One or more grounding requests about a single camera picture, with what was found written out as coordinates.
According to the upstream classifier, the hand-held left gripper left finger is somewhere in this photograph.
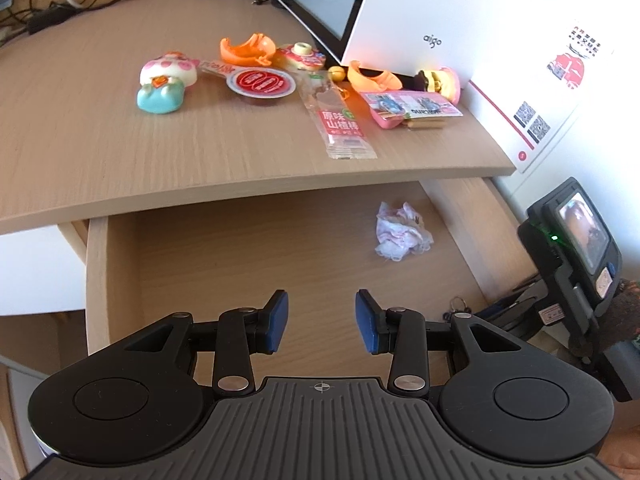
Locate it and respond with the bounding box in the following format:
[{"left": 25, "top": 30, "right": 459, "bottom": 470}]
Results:
[{"left": 122, "top": 289, "right": 290, "bottom": 397}]

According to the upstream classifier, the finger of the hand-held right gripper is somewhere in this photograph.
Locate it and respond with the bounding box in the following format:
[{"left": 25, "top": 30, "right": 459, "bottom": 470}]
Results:
[{"left": 474, "top": 282, "right": 557, "bottom": 342}]

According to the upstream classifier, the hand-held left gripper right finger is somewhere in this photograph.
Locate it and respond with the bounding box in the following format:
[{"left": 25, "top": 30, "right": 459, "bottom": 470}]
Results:
[{"left": 355, "top": 289, "right": 522, "bottom": 398}]

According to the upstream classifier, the wooden drawer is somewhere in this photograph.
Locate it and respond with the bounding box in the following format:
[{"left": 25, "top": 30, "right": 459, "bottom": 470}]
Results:
[{"left": 59, "top": 177, "right": 541, "bottom": 386}]

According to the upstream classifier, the white paper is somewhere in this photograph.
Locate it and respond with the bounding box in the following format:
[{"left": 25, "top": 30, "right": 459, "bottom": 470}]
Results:
[{"left": 375, "top": 201, "right": 434, "bottom": 263}]

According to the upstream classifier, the person's right forearm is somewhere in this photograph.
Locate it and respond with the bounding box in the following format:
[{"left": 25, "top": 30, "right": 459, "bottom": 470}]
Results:
[{"left": 602, "top": 279, "right": 640, "bottom": 357}]

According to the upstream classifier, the white box with red print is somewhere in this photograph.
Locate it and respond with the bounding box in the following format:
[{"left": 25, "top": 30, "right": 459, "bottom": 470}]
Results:
[{"left": 467, "top": 0, "right": 640, "bottom": 175}]

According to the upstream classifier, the clear snack packet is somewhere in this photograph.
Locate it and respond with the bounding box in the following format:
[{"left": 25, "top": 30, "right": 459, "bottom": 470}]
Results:
[{"left": 298, "top": 72, "right": 377, "bottom": 160}]

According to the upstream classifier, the pink card packet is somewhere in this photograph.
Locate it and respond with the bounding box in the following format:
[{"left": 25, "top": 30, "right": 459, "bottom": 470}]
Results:
[{"left": 358, "top": 90, "right": 465, "bottom": 130}]

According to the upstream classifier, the jelly cup with red lid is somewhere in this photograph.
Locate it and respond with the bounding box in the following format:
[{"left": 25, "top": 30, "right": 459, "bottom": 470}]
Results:
[{"left": 197, "top": 57, "right": 297, "bottom": 104}]

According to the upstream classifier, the orange plastic shell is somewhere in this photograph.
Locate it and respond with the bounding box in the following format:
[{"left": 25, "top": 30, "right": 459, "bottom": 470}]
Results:
[
  {"left": 219, "top": 32, "right": 277, "bottom": 67},
  {"left": 346, "top": 59, "right": 403, "bottom": 94}
]

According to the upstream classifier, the pink white blue squishy toy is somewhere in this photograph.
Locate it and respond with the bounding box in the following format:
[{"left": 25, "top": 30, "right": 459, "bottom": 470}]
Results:
[{"left": 136, "top": 50, "right": 200, "bottom": 115}]

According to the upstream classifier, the white computer case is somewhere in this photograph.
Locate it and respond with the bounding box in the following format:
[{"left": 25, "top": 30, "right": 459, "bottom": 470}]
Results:
[{"left": 272, "top": 0, "right": 532, "bottom": 87}]

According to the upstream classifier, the black power adapter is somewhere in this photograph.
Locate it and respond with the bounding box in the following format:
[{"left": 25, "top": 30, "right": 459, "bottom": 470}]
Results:
[{"left": 25, "top": 4, "right": 72, "bottom": 35}]

